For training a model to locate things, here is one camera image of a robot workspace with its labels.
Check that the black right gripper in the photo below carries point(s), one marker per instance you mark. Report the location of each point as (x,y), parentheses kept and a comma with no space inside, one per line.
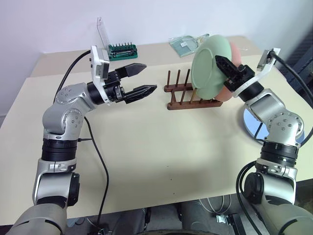
(244,73)

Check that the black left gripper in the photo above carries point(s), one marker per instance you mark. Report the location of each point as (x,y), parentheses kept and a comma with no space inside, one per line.
(112,88)

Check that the red plate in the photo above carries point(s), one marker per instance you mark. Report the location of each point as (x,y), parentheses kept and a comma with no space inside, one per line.
(236,55)

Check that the green plate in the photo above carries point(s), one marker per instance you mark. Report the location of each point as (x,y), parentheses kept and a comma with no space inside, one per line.
(205,63)

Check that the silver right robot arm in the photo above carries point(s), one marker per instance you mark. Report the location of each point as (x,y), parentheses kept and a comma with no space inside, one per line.
(266,105)

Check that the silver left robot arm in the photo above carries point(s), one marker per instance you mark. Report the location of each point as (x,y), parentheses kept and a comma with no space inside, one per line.
(66,117)

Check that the wooden dish rack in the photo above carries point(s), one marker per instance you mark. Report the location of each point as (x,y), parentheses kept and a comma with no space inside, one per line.
(188,106)

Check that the green screwdriver bit set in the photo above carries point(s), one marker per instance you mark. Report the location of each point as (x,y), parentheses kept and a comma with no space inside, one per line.
(122,55)

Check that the blue plate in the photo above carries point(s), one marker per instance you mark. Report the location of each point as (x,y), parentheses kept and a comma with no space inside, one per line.
(252,122)

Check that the cream table mat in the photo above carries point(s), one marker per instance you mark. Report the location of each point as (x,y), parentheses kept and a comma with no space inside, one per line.
(156,151)

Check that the dark textured panel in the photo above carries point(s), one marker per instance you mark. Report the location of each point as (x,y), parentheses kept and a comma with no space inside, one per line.
(305,54)

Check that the grey rounded shape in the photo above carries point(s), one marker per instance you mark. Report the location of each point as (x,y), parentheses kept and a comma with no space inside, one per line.
(132,218)

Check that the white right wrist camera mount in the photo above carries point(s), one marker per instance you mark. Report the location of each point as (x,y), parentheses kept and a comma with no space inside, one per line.
(267,66)

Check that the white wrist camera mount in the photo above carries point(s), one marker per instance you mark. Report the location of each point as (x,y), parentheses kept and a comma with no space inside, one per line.
(267,66)
(97,58)

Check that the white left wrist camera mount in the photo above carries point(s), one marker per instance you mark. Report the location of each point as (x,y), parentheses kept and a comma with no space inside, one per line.
(97,58)

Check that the silver metal bracket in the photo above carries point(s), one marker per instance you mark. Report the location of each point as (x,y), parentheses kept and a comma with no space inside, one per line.
(221,218)

